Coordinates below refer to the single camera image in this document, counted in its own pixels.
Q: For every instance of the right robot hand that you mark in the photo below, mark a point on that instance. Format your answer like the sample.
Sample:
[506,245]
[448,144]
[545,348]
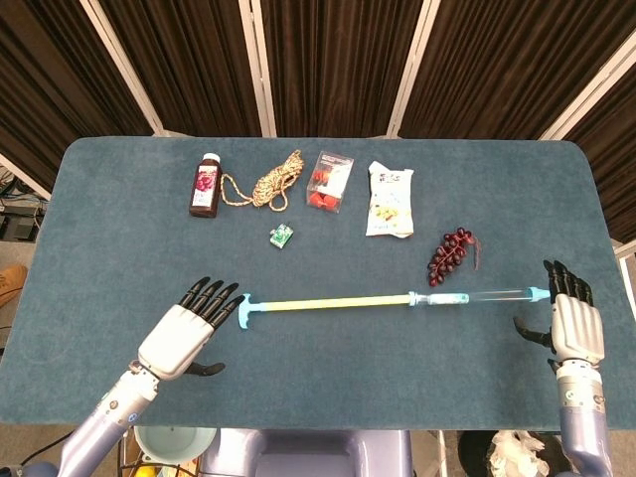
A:
[579,328]

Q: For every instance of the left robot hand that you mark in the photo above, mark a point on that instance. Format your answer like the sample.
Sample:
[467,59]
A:
[174,338]

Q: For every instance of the yellow-green clear tube water squirter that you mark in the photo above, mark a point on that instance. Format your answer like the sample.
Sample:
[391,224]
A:
[447,298]

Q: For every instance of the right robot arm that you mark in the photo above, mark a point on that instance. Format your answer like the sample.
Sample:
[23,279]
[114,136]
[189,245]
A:
[581,427]

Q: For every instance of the pale green bowl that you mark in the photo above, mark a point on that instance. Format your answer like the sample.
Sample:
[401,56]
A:
[174,442]

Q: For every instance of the white crumpled plastic bag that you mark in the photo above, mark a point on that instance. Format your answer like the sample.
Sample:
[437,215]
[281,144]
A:
[517,452]

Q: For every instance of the dark red plastic grape bunch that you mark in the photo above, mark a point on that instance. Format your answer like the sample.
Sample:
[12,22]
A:
[447,258]

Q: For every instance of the dark red juice bottle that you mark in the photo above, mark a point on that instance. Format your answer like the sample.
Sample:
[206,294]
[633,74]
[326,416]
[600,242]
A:
[204,189]

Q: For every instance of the blue carpet table cover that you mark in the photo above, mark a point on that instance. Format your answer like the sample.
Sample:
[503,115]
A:
[323,372]

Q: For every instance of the lavender robot torso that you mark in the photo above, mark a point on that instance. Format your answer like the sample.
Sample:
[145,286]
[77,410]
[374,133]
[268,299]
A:
[308,452]

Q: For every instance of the black equipment box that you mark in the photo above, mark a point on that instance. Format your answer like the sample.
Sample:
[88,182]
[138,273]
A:
[17,226]

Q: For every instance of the clear box with red cups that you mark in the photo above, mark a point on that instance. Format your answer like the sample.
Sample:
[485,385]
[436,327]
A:
[328,184]

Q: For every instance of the white snack bag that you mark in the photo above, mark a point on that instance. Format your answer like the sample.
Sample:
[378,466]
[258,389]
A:
[390,199]

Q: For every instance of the brown curtain screen panel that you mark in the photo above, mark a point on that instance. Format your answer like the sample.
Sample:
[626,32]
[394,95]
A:
[49,74]
[497,59]
[189,59]
[338,59]

